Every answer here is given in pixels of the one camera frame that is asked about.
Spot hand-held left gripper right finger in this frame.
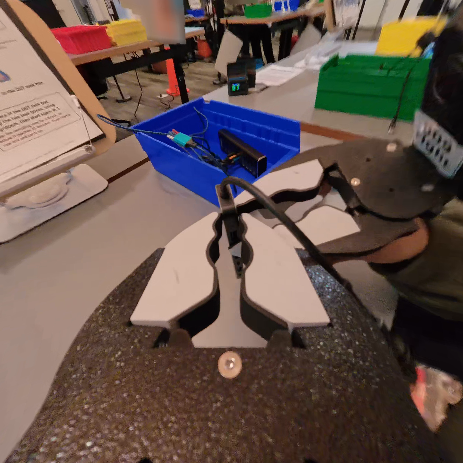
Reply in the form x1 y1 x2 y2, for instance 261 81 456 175
239 213 331 341

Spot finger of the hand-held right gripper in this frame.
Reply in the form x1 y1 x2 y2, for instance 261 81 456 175
253 197 362 251
234 159 328 215

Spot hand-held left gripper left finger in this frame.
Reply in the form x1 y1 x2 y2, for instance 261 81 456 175
129 211 221 338

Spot usb hub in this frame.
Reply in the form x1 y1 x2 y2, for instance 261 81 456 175
218 129 267 178

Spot black usb cable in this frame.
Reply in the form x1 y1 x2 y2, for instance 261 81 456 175
216 177 353 290

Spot blue black braided cable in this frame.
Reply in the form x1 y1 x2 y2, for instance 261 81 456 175
97 107 218 163

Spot person's right forearm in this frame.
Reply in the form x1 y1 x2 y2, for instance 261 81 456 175
369 199 463 322

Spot grey desk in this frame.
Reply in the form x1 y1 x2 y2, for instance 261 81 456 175
0 130 416 463
203 47 416 142

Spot person's right hand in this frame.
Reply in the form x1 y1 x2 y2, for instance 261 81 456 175
363 219 431 265

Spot white paper sheets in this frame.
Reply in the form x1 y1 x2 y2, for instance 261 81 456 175
255 64 306 87

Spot small black display device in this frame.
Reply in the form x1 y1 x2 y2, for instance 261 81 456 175
227 58 257 97

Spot white document stand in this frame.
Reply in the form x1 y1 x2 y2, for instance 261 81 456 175
0 143 109 244

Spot hanging white sheet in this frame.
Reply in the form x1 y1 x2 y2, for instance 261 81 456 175
214 29 244 75
289 25 322 55

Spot yellow plastic bin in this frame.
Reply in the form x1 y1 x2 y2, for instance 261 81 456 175
376 16 449 58
105 19 148 47

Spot person's leg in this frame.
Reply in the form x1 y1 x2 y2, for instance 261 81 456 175
391 297 463 463

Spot orange traffic cone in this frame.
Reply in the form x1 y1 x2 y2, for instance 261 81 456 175
164 46 186 97

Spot wooden table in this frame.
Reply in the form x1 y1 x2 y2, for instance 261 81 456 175
69 28 207 105
221 7 326 62

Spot printed instruction sheet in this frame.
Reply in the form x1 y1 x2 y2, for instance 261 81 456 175
0 7 104 183

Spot instruction sheet on stand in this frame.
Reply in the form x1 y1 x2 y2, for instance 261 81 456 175
0 0 117 157

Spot red plastic bin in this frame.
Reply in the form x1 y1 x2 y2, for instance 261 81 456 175
51 25 112 55

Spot thin black plug cable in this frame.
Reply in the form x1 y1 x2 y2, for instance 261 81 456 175
389 34 435 134

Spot dark blue braided cable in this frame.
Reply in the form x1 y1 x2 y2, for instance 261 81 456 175
188 139 241 174

